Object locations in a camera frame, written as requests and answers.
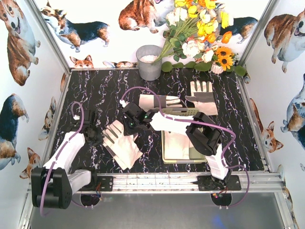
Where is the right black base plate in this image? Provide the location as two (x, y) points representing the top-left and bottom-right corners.
(191, 175), (242, 191)

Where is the artificial flower bouquet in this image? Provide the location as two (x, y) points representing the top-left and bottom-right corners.
(155, 0), (234, 62)

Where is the horizontal white grey work glove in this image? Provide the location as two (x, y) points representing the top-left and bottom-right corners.
(139, 94), (183, 111)

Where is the pale green plastic storage basket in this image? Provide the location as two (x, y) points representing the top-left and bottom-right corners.
(161, 107), (207, 165)

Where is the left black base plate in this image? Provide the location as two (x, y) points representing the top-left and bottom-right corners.
(79, 176), (113, 192)

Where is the grey metal bucket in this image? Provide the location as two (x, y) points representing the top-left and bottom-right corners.
(136, 45), (162, 81)

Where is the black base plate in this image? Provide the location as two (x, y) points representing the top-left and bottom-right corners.
(79, 176), (113, 192)
(191, 175), (242, 191)

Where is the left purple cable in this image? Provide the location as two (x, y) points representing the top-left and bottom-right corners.
(39, 101), (96, 217)

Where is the small sunflower pot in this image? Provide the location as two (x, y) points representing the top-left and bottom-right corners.
(210, 46), (239, 74)

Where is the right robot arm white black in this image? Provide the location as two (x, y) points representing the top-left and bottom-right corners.
(120, 100), (229, 180)

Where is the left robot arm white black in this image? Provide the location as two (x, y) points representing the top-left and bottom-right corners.
(31, 110), (102, 210)

